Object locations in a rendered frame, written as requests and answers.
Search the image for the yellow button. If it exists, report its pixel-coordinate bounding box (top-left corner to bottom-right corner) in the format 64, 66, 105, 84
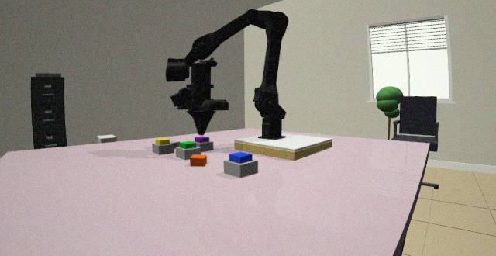
152, 138, 174, 155

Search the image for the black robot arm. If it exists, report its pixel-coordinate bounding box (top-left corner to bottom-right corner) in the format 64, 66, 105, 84
166, 9, 289, 140

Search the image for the purple button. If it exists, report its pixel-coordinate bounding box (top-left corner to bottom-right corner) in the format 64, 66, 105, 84
192, 136, 214, 153

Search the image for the green button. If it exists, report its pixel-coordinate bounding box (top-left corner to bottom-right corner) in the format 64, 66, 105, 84
176, 141, 201, 160

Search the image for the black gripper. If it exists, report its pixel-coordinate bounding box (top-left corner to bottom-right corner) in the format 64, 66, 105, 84
177, 80, 229, 136

